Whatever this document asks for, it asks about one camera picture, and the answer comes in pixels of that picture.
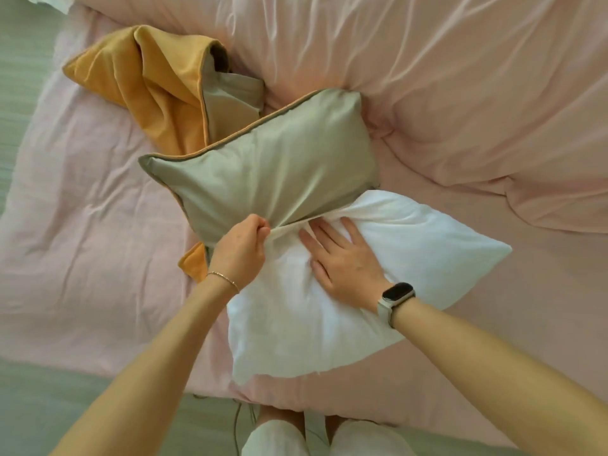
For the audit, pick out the person's right hand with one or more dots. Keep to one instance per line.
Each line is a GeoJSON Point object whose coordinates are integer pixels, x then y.
{"type": "Point", "coordinates": [347, 270]}

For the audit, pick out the person's left hand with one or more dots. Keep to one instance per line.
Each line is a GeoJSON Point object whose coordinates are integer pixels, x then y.
{"type": "Point", "coordinates": [240, 254]}

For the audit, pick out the white pillow insert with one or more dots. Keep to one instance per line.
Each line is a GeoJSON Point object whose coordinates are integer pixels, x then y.
{"type": "Point", "coordinates": [427, 242]}

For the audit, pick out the grey and orange pillowcase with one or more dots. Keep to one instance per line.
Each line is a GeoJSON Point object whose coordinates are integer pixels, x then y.
{"type": "Point", "coordinates": [161, 85]}
{"type": "Point", "coordinates": [275, 166]}

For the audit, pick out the pink bed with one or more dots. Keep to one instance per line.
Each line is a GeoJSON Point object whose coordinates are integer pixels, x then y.
{"type": "Point", "coordinates": [95, 232]}

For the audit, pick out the person's right forearm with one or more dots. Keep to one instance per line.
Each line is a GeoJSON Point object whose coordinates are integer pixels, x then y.
{"type": "Point", "coordinates": [503, 379]}

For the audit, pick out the person's left forearm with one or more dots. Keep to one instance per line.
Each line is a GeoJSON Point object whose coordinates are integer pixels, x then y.
{"type": "Point", "coordinates": [142, 375]}

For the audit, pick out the person's white shorts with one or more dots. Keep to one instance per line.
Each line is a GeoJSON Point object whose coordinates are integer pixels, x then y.
{"type": "Point", "coordinates": [275, 441]}

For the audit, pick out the white smartwatch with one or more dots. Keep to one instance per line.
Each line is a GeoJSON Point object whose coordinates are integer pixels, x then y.
{"type": "Point", "coordinates": [392, 301]}

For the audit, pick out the pink ruffled duvet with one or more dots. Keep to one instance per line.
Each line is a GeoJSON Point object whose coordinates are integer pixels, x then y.
{"type": "Point", "coordinates": [451, 80]}

